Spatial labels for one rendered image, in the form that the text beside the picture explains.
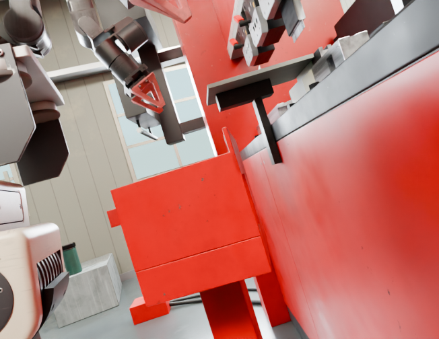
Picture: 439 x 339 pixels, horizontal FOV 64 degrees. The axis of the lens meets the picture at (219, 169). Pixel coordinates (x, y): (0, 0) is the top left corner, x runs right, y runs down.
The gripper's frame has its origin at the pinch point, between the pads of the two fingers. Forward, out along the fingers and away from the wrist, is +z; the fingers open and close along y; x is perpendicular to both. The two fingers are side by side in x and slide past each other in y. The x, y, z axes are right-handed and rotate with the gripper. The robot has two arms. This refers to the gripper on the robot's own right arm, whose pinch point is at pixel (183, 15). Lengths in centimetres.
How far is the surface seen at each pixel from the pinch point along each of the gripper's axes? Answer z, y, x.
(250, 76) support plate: 10.1, 33.1, -18.5
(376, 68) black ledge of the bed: 20.1, -12.2, -5.9
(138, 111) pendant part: -22, 147, -15
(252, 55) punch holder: 3, 75, -47
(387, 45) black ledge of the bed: 18.7, -15.1, -5.9
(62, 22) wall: -199, 380, -68
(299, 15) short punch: 7, 33, -40
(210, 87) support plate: 5.6, 34.9, -9.9
